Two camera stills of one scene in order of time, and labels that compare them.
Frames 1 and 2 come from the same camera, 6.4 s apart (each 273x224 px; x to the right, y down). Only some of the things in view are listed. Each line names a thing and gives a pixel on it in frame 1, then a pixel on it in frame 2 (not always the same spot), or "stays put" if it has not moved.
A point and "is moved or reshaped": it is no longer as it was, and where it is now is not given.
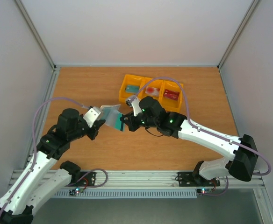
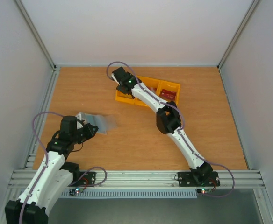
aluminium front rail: [143, 180] stays put
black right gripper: [131, 122] to [123, 89]
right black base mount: [194, 179] stays put
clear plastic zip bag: [110, 113] is moved or reshaped
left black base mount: [89, 180] stays put
